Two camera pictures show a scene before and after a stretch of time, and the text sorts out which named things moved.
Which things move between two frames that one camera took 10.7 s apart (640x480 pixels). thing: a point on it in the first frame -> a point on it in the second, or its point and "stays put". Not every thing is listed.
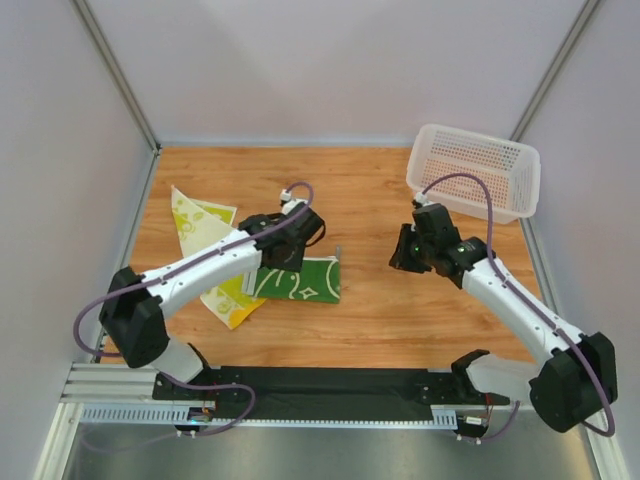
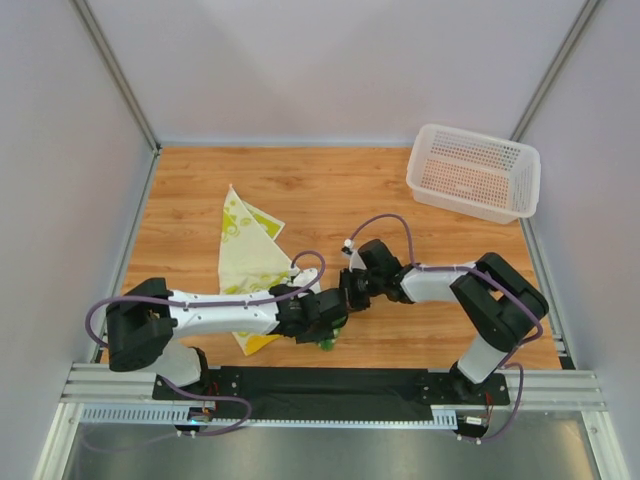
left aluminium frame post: [88, 19] stays put
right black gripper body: [405, 250] -> [347, 288]
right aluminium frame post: [588, 10] stays put
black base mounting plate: [316, 392] stays put
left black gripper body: [310, 226] -> [329, 320]
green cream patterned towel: [319, 282] -> [327, 344]
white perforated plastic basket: [510, 171] stays put
